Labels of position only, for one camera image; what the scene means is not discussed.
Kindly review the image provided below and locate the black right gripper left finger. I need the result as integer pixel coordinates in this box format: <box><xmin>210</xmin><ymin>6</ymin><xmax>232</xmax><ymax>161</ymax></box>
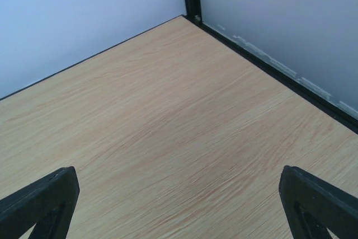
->
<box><xmin>1</xmin><ymin>166</ymin><xmax>80</xmax><ymax>238</ymax></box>

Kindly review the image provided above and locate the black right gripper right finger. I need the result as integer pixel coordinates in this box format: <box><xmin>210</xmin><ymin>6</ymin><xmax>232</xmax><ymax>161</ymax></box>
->
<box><xmin>279</xmin><ymin>166</ymin><xmax>357</xmax><ymax>238</ymax></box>

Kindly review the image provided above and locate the black enclosure frame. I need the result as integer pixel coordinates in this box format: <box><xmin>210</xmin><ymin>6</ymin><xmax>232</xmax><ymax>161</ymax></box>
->
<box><xmin>1</xmin><ymin>0</ymin><xmax>357</xmax><ymax>130</ymax></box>

